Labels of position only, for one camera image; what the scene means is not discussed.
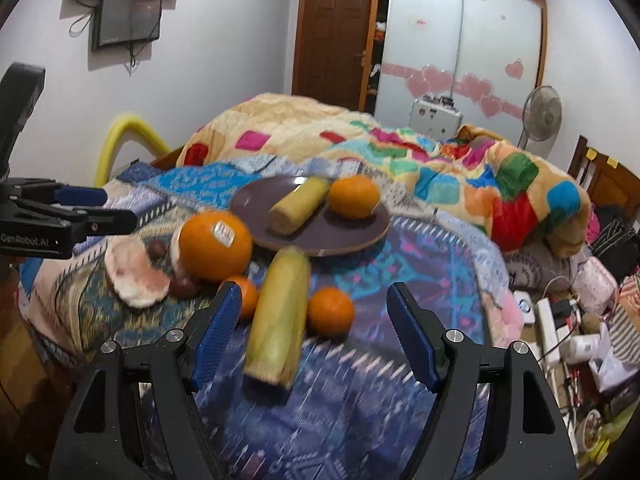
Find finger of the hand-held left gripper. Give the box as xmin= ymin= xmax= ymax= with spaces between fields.
xmin=15 ymin=199 xmax=138 ymax=238
xmin=9 ymin=177 xmax=108 ymax=207

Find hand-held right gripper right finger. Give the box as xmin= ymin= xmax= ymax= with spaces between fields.
xmin=386 ymin=281 xmax=581 ymax=480

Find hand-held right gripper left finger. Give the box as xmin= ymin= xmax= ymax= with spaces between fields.
xmin=47 ymin=281 xmax=244 ymax=480

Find small orange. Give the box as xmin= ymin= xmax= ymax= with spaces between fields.
xmin=222 ymin=276 xmax=261 ymax=322
xmin=306 ymin=286 xmax=356 ymax=337

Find long yellow corn cob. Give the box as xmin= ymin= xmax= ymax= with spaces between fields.
xmin=242 ymin=247 xmax=312 ymax=391

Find large pomelo peel piece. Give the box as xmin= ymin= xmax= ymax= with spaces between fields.
xmin=104 ymin=236 xmax=171 ymax=308

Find large orange with sticker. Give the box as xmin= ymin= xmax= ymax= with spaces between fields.
xmin=178 ymin=211 xmax=253 ymax=283

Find brown round plate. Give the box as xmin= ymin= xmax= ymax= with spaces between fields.
xmin=229 ymin=176 xmax=392 ymax=258

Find yellow foam tube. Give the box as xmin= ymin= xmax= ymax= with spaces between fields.
xmin=95 ymin=112 xmax=173 ymax=188

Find blue patterned blanket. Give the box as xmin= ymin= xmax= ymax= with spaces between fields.
xmin=20 ymin=155 xmax=511 ymax=480

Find white power strip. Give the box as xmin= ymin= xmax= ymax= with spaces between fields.
xmin=536 ymin=299 xmax=561 ymax=363

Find grey patterned cloth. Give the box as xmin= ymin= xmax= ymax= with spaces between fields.
xmin=505 ymin=240 xmax=576 ymax=291

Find medium orange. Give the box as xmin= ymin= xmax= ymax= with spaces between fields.
xmin=327 ymin=175 xmax=382 ymax=220

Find short yellow corn cob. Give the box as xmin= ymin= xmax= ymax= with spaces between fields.
xmin=269 ymin=177 xmax=332 ymax=236

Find pink bag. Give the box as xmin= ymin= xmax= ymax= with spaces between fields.
xmin=572 ymin=257 xmax=618 ymax=303

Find small round bowl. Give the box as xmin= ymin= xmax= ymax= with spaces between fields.
xmin=582 ymin=410 xmax=603 ymax=441

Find white crumpled paper bag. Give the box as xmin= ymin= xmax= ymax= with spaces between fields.
xmin=590 ymin=345 xmax=640 ymax=393

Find colourful patchwork quilt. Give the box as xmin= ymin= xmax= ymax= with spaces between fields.
xmin=177 ymin=92 xmax=593 ymax=253

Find white hard case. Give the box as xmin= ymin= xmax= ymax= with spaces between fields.
xmin=409 ymin=94 xmax=463 ymax=137

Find striped bag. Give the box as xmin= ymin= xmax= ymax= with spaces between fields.
xmin=607 ymin=275 xmax=640 ymax=361

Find black bag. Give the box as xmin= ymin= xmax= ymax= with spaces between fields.
xmin=592 ymin=219 xmax=640 ymax=271

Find wooden headboard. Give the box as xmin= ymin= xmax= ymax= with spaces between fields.
xmin=567 ymin=135 xmax=640 ymax=221

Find standing fan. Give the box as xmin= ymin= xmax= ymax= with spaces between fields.
xmin=517 ymin=85 xmax=563 ymax=151

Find brown wooden door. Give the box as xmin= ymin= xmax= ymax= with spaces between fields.
xmin=295 ymin=0 xmax=376 ymax=113

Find sliding wardrobe with pink hearts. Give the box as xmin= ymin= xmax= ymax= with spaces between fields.
xmin=372 ymin=0 xmax=546 ymax=131

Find looped black cable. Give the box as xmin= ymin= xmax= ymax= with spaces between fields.
xmin=67 ymin=7 xmax=96 ymax=38

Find hanging black cable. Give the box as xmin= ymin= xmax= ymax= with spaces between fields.
xmin=125 ymin=42 xmax=151 ymax=77

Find small black wall monitor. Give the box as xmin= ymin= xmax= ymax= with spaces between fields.
xmin=91 ymin=0 xmax=163 ymax=52

